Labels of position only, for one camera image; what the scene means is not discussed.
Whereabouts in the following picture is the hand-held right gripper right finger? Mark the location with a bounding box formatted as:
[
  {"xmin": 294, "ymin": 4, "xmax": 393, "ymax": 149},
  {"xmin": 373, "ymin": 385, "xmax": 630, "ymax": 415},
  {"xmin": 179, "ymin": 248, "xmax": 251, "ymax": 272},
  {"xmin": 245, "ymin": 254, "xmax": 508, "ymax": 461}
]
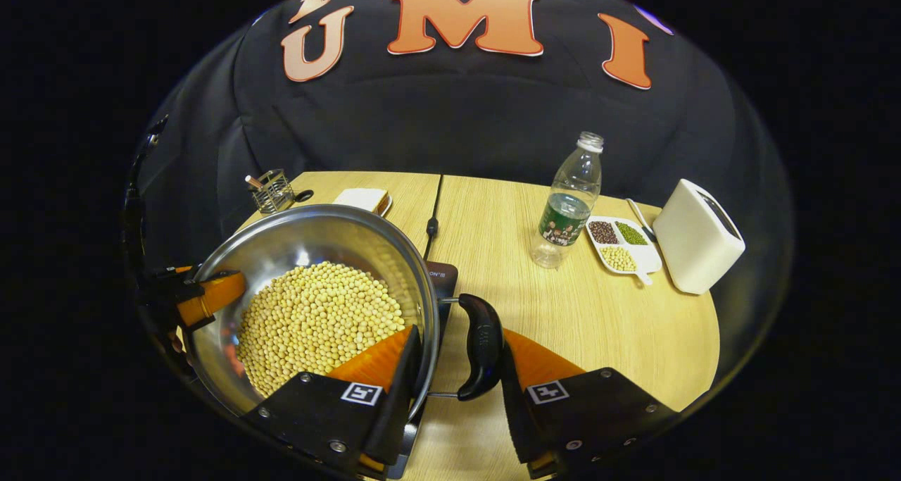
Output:
[{"xmin": 501, "ymin": 328, "xmax": 680, "ymax": 478}]

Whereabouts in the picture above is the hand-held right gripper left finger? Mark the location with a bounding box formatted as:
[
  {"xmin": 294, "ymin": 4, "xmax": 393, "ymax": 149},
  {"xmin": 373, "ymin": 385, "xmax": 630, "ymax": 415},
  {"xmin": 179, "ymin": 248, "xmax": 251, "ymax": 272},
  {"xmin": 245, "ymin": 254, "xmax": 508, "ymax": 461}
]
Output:
[{"xmin": 243, "ymin": 325, "xmax": 423, "ymax": 476}]

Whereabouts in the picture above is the stainless steel pot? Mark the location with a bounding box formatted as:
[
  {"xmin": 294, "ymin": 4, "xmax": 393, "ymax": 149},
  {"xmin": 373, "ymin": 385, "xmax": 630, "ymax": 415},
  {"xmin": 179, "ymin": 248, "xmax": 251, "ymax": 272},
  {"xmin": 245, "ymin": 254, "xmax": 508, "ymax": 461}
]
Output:
[{"xmin": 182, "ymin": 204, "xmax": 506, "ymax": 420}]

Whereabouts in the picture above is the black induction cooktop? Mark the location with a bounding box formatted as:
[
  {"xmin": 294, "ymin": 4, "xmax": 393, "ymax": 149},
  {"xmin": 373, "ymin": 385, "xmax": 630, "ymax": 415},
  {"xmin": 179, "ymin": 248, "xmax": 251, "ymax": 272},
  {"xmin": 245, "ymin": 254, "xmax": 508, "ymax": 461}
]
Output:
[{"xmin": 384, "ymin": 261, "xmax": 460, "ymax": 478}]

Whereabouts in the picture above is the pile of soybeans in pot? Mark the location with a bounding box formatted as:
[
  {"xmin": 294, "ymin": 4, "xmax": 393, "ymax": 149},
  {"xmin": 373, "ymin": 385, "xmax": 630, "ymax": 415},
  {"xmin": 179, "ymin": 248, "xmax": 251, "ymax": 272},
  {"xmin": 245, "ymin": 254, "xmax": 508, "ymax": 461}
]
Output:
[{"xmin": 236, "ymin": 261, "xmax": 407, "ymax": 399}]

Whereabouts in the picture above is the sandwich on plate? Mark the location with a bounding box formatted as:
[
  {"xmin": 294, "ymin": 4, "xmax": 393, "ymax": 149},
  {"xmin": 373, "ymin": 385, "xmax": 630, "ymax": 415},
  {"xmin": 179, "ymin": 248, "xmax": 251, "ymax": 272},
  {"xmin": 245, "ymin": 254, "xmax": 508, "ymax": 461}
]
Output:
[{"xmin": 332, "ymin": 187, "xmax": 393, "ymax": 218}]

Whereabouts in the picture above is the small pile of soybeans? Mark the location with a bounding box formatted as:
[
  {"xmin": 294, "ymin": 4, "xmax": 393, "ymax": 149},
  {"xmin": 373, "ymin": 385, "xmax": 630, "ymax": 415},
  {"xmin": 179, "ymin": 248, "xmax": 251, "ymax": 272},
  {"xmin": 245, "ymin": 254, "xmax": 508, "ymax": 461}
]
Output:
[{"xmin": 600, "ymin": 246, "xmax": 638, "ymax": 272}]

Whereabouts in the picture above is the white divided dish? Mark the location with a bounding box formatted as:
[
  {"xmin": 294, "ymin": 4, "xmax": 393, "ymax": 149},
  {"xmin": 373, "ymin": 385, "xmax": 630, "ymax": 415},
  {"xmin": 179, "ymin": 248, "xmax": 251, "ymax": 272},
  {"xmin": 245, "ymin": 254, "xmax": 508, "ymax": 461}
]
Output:
[{"xmin": 586, "ymin": 215, "xmax": 664, "ymax": 286}]

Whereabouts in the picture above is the clear plastic water bottle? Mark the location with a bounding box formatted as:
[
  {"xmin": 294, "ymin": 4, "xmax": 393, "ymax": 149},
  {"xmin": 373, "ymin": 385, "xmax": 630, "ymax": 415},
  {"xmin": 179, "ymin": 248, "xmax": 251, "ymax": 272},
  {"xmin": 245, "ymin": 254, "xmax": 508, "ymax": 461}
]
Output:
[{"xmin": 531, "ymin": 131, "xmax": 605, "ymax": 269}]

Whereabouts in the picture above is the white toaster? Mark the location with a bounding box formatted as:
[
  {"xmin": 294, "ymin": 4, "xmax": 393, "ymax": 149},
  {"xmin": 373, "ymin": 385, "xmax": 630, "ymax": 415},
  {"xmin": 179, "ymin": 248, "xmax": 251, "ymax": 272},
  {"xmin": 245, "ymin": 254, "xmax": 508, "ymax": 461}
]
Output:
[{"xmin": 652, "ymin": 178, "xmax": 747, "ymax": 296}]

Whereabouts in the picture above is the wire mesh holder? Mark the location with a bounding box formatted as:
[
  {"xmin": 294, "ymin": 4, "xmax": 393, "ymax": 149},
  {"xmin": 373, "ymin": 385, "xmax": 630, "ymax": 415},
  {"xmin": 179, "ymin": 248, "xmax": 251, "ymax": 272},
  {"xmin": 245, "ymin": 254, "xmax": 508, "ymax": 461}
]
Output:
[{"xmin": 245, "ymin": 169, "xmax": 296, "ymax": 215}]

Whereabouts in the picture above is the black power cable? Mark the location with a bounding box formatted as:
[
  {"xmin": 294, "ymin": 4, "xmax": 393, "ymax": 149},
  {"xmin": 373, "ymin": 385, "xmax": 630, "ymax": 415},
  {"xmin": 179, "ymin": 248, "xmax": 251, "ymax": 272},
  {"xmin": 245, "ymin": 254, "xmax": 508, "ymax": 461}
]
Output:
[{"xmin": 422, "ymin": 175, "xmax": 444, "ymax": 260}]

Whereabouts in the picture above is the white toaster cable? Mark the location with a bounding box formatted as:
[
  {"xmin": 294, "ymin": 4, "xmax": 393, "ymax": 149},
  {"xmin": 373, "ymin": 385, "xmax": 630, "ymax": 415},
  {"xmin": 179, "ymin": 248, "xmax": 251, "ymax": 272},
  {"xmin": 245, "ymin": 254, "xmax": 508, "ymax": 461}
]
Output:
[{"xmin": 625, "ymin": 198, "xmax": 659, "ymax": 244}]

